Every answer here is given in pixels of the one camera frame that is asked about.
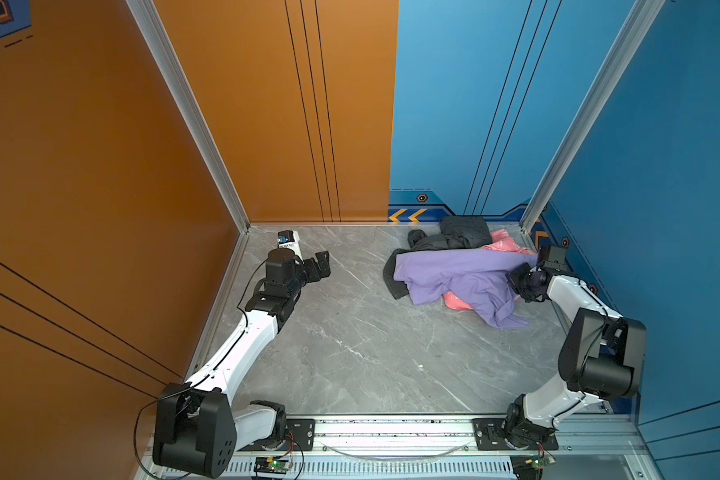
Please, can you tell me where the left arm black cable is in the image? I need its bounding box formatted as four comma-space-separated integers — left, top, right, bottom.
133, 383, 199, 480

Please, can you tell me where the green circuit board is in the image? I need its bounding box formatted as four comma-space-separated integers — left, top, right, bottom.
253, 457, 294, 479

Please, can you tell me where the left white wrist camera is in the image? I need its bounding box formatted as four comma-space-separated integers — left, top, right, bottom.
277, 230, 304, 260

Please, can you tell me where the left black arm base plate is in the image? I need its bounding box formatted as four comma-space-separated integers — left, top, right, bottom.
242, 417, 316, 452

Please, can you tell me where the aluminium front rail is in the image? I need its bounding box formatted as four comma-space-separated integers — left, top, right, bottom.
221, 413, 662, 479

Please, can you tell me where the purple cloth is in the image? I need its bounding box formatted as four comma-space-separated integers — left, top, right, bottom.
394, 248, 537, 330

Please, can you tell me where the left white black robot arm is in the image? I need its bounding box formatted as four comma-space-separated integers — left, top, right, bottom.
152, 244, 331, 478

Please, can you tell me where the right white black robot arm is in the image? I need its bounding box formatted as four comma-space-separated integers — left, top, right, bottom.
501, 245, 647, 449

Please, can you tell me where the small right circuit board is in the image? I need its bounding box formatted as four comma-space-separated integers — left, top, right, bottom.
525, 453, 557, 471

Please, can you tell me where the black cloth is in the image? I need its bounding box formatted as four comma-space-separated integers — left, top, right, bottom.
382, 216, 493, 300

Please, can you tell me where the right aluminium corner post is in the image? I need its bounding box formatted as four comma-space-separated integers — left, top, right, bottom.
519, 0, 665, 233

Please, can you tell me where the left aluminium corner post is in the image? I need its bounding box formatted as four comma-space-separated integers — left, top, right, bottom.
126, 0, 250, 234

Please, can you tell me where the aluminium corner post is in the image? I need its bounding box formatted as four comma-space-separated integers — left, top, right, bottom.
126, 0, 250, 234
519, 0, 665, 233

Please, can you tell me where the pink patterned cloth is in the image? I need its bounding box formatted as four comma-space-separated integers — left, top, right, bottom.
443, 229, 537, 311

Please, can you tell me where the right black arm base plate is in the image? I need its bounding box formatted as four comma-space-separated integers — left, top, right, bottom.
472, 417, 559, 451

